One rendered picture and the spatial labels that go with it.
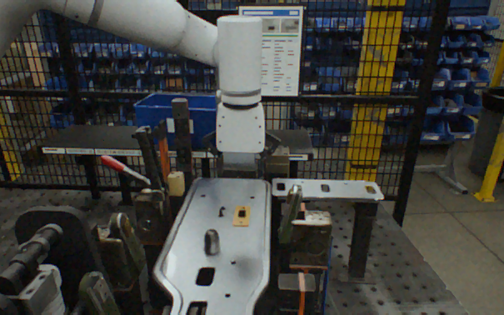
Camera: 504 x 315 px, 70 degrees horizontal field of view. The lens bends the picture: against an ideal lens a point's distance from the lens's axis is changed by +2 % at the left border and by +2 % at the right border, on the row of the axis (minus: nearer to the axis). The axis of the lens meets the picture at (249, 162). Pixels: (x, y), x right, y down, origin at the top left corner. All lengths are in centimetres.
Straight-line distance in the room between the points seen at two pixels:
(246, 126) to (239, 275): 29
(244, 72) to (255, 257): 36
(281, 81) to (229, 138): 58
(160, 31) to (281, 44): 70
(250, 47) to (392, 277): 83
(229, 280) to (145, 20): 47
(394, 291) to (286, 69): 77
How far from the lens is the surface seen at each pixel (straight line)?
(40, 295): 53
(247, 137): 74
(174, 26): 64
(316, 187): 100
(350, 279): 117
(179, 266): 74
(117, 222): 70
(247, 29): 68
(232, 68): 69
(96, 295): 60
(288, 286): 70
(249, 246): 77
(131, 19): 62
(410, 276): 125
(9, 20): 66
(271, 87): 130
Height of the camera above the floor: 147
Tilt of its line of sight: 25 degrees down
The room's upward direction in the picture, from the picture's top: straight up
